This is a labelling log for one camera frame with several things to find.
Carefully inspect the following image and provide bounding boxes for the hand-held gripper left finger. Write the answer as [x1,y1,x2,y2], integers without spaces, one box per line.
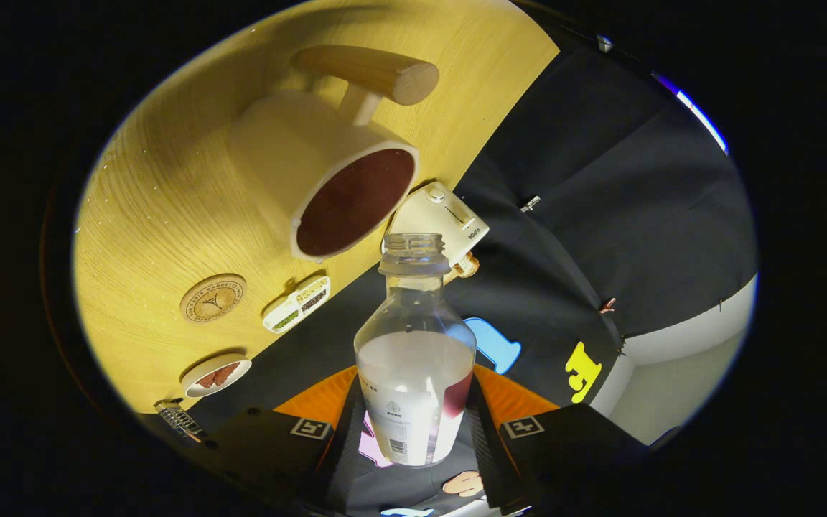
[184,365,368,514]

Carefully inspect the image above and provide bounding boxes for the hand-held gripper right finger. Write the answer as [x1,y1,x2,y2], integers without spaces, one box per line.
[465,363,648,514]

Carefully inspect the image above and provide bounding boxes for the clear juice bottle white label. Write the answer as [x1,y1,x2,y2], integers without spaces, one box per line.
[354,232,477,468]

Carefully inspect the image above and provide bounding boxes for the round wooden coaster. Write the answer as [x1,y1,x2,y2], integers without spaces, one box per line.
[179,273,248,323]

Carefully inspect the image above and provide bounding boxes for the cream cup wooden handle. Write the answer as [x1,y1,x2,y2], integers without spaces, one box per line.
[227,45,440,263]

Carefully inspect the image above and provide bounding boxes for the white divided grain dish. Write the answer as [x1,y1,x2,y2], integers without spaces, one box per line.
[263,276,332,334]

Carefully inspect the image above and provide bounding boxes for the white round plate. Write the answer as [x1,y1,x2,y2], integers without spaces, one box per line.
[181,353,253,399]

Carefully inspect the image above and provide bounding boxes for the small metal mesh basket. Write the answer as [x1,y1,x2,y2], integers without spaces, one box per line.
[154,399,205,440]

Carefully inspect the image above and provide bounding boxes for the cream toaster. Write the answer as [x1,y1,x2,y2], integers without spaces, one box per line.
[383,181,490,281]

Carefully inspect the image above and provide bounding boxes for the black backdrop cloth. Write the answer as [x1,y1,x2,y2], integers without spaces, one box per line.
[191,43,757,517]

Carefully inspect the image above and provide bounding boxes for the wooden table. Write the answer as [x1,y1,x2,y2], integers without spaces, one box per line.
[73,0,561,432]

